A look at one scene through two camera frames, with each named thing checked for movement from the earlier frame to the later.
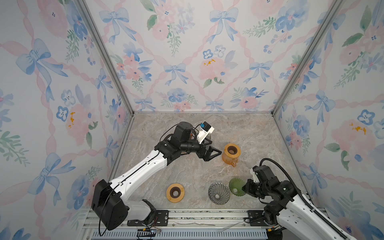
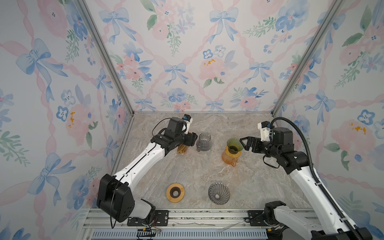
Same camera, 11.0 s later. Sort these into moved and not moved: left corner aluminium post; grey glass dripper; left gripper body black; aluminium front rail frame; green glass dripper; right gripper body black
Moved: green glass dripper; right gripper body black; left gripper body black
Not moved: aluminium front rail frame; left corner aluminium post; grey glass dripper
